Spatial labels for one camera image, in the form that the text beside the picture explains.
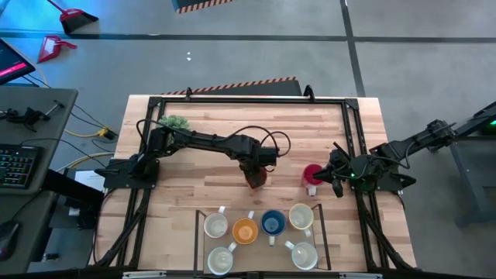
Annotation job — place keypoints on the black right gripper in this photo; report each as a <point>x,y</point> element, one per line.
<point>352,170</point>

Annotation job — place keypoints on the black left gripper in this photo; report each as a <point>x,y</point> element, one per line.
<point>255,153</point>

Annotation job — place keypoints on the terracotta orange mug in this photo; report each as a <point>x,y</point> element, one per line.
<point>257,180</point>

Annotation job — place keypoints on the red swirl patterned cream mug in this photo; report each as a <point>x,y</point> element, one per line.
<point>301,216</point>

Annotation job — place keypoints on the grey ikat patterned white mug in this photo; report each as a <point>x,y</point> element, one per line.
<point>215,225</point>

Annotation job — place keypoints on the grey-white mug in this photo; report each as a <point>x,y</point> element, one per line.
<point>220,260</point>

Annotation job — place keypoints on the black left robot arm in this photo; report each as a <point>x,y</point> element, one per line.
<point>201,139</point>

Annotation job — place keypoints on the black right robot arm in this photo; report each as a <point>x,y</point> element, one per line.
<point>418,141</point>

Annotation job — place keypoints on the black ramp with hazard stripes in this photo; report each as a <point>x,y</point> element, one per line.
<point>271,88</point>

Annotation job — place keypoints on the green plant with white pot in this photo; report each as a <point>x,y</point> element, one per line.
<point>176,121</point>

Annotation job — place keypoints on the dark metal table stand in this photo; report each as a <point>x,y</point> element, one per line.
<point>467,174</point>

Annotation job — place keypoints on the white paper sheet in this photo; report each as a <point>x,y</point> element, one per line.
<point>91,180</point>

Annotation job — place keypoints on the black box with green light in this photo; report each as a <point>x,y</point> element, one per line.
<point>490,126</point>

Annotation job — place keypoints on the black box with hazard stripes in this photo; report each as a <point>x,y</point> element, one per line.
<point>193,4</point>

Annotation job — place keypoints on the grey desk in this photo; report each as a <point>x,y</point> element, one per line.
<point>58,97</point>

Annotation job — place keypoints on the small black object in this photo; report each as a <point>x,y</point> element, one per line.
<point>50,256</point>

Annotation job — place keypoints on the black clamp tool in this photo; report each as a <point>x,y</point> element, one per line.
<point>29,115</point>

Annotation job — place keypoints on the red broom with black bristles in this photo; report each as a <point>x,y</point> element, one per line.
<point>77,19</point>

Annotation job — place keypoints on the backlit black keyboard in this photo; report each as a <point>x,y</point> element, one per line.
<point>15,166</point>

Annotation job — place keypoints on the red dustpan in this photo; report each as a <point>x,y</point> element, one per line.
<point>50,46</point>

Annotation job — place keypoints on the black computer mouse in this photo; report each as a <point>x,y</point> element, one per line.
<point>7,238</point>

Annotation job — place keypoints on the black computer monitor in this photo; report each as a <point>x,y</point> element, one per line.
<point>11,62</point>

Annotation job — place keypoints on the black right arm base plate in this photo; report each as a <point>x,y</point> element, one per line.
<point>399,180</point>

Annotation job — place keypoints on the black aluminium table frame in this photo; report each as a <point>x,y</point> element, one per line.
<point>252,100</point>

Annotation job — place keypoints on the black frame hook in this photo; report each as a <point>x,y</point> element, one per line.
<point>188,93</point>
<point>308,92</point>

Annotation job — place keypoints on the white metal bracket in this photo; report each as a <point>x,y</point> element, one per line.
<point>360,276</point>
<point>144,274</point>

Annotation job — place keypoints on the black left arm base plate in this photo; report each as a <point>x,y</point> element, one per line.
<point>112,180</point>

